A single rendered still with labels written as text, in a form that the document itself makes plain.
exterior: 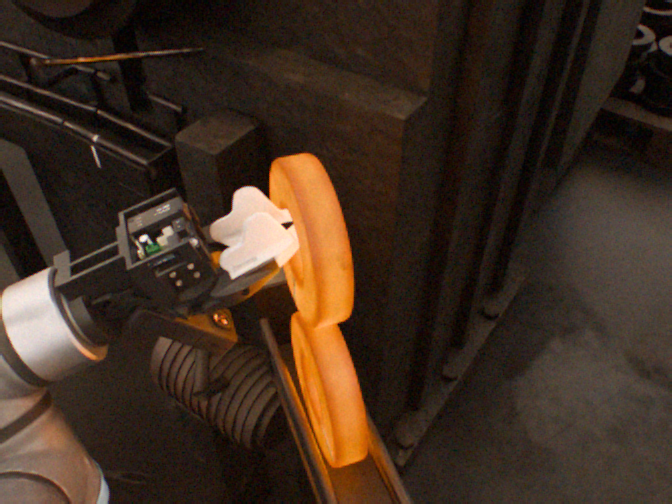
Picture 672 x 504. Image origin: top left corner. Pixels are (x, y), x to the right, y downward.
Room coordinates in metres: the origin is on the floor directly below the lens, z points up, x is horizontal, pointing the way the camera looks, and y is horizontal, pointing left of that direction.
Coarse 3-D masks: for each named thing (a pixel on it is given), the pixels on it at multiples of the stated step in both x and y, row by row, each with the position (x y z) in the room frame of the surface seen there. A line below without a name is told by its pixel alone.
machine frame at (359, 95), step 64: (0, 0) 1.05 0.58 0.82; (192, 0) 0.85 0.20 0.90; (256, 0) 0.78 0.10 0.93; (320, 0) 0.72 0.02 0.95; (384, 0) 0.67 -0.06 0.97; (448, 0) 0.65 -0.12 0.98; (512, 0) 0.82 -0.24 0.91; (576, 0) 1.03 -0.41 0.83; (0, 64) 1.11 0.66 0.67; (128, 64) 0.90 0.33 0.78; (192, 64) 0.78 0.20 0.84; (256, 64) 0.72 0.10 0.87; (320, 64) 0.72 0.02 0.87; (384, 64) 0.67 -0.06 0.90; (448, 64) 0.67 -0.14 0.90; (512, 64) 0.86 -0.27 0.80; (320, 128) 0.66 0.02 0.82; (384, 128) 0.60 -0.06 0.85; (448, 128) 0.69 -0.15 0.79; (512, 128) 0.85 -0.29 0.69; (64, 192) 1.08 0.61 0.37; (384, 192) 0.60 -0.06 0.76; (448, 192) 0.69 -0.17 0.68; (512, 192) 0.99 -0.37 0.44; (384, 256) 0.59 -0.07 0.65; (448, 256) 0.69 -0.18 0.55; (512, 256) 1.04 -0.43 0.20; (256, 320) 0.75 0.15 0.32; (384, 320) 0.59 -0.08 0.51; (448, 320) 0.83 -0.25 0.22; (384, 384) 0.60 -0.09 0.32; (448, 384) 0.76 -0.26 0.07
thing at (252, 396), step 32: (160, 352) 0.53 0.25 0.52; (192, 352) 0.52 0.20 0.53; (256, 352) 0.52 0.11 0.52; (160, 384) 0.50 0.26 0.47; (192, 384) 0.48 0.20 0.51; (256, 384) 0.46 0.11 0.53; (192, 416) 0.49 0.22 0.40; (224, 416) 0.43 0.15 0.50; (256, 416) 0.42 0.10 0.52; (192, 448) 0.51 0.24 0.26; (224, 448) 0.48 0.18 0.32; (256, 448) 0.41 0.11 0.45; (224, 480) 0.47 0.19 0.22; (256, 480) 0.52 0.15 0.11
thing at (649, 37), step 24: (648, 0) 2.42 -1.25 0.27; (648, 24) 2.28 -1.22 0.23; (648, 48) 1.90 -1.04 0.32; (624, 72) 1.87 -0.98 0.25; (648, 72) 1.86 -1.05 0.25; (624, 96) 2.11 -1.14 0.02; (648, 96) 1.83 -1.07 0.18; (624, 120) 1.77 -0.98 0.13; (648, 120) 1.74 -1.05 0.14; (600, 144) 1.80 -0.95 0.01; (624, 144) 1.78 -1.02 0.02; (648, 144) 1.71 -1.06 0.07
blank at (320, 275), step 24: (288, 168) 0.41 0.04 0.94; (312, 168) 0.41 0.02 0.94; (288, 192) 0.40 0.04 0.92; (312, 192) 0.38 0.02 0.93; (312, 216) 0.36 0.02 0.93; (336, 216) 0.36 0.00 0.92; (312, 240) 0.35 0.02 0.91; (336, 240) 0.35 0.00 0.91; (288, 264) 0.41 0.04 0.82; (312, 264) 0.34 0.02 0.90; (336, 264) 0.34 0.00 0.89; (312, 288) 0.34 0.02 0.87; (336, 288) 0.33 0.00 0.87; (312, 312) 0.34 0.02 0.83; (336, 312) 0.33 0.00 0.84
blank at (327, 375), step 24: (312, 336) 0.34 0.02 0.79; (336, 336) 0.34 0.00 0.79; (312, 360) 0.33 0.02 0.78; (336, 360) 0.32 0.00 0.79; (312, 384) 0.36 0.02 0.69; (336, 384) 0.30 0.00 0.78; (312, 408) 0.34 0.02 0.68; (336, 408) 0.29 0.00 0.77; (360, 408) 0.29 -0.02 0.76; (336, 432) 0.27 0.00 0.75; (360, 432) 0.28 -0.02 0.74; (336, 456) 0.27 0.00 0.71; (360, 456) 0.27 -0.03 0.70
